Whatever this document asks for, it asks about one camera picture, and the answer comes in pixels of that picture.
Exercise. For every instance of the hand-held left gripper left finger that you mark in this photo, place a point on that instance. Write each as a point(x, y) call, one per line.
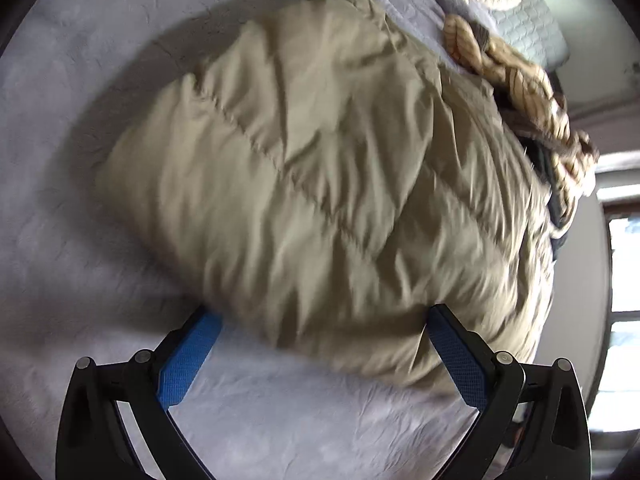
point(189, 357)

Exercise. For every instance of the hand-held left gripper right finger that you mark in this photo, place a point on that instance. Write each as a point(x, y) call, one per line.
point(456, 355)

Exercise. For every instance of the beige puffer jacket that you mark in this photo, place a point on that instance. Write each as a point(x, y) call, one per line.
point(325, 185)

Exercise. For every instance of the window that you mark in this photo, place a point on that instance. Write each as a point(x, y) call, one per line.
point(622, 280)

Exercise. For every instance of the black garment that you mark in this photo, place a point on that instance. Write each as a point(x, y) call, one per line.
point(547, 170)

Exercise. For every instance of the beige striped garment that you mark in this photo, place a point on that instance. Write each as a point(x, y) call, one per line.
point(530, 85)

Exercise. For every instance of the purple bed blanket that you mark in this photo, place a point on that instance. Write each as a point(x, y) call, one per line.
point(100, 85)

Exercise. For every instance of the grey quilted headboard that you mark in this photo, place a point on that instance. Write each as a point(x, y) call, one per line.
point(532, 25)

